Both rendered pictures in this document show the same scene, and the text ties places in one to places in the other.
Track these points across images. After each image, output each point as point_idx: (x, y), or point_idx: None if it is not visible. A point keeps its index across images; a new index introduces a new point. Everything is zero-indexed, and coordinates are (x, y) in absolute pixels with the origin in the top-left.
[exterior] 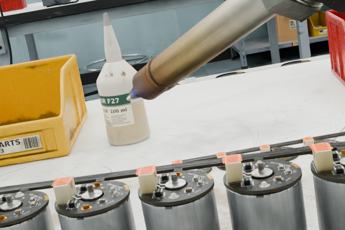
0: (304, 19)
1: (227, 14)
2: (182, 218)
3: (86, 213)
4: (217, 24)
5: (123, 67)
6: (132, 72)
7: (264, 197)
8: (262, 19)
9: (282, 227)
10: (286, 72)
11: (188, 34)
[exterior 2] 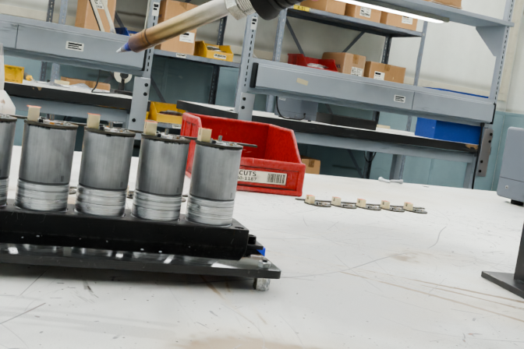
0: (238, 19)
1: (203, 8)
2: (115, 145)
3: (53, 125)
4: (196, 13)
5: (4, 96)
6: (11, 103)
7: (168, 144)
8: (219, 15)
9: (174, 166)
10: (134, 160)
11: (177, 16)
